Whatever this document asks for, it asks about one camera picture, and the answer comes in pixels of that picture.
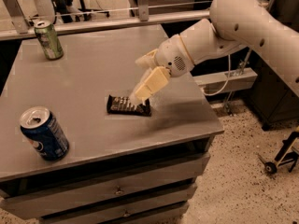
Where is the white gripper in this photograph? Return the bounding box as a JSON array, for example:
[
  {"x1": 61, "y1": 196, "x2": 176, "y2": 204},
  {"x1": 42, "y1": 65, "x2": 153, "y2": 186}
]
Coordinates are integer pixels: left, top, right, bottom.
[{"x1": 129, "y1": 35, "x2": 194, "y2": 105}]

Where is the dark chocolate rxbar wrapper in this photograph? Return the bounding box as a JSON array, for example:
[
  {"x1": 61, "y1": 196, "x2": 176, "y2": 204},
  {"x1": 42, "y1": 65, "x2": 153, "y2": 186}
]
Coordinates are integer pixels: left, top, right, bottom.
[{"x1": 107, "y1": 95, "x2": 151, "y2": 117}]

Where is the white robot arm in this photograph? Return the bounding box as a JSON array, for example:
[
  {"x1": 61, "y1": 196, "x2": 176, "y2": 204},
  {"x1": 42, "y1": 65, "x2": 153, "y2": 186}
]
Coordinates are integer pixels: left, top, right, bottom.
[{"x1": 129, "y1": 0, "x2": 299, "y2": 105}]

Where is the green soda can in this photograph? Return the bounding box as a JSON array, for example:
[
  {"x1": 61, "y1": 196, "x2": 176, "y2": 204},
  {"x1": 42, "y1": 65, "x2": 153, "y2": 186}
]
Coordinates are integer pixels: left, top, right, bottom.
[{"x1": 34, "y1": 21, "x2": 64, "y2": 60}]

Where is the blue pepsi can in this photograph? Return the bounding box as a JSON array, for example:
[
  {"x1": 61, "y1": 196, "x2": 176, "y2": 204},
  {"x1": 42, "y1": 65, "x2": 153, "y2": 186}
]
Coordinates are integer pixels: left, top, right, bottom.
[{"x1": 20, "y1": 106, "x2": 69, "y2": 161}]

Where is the black office chair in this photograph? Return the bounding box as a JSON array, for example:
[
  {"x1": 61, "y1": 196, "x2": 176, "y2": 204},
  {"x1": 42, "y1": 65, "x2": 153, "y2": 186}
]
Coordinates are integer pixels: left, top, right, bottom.
[{"x1": 51, "y1": 0, "x2": 110, "y2": 23}]

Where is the grey drawer cabinet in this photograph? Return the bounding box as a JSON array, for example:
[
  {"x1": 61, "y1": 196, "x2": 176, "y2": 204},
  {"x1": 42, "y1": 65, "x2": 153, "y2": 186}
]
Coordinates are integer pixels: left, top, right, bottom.
[{"x1": 0, "y1": 26, "x2": 222, "y2": 224}]

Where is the black wheeled cart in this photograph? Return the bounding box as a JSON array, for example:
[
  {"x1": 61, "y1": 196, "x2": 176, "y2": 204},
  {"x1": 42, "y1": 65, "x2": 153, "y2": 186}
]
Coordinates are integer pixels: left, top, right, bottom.
[{"x1": 258, "y1": 128, "x2": 299, "y2": 175}]

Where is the white cable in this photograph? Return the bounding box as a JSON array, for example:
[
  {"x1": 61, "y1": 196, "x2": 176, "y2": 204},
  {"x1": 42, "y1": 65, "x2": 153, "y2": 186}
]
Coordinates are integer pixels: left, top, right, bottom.
[{"x1": 200, "y1": 53, "x2": 233, "y2": 97}]

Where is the white cylinder post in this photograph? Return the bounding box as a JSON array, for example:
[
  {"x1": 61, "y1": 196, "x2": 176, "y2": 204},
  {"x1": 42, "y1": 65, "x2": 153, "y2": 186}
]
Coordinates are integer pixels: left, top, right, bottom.
[{"x1": 34, "y1": 0, "x2": 56, "y2": 23}]

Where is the grey metal rail frame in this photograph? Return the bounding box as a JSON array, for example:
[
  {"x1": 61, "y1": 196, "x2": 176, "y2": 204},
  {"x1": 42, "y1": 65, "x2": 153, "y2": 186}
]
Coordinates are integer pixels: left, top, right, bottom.
[{"x1": 0, "y1": 0, "x2": 281, "y2": 42}]

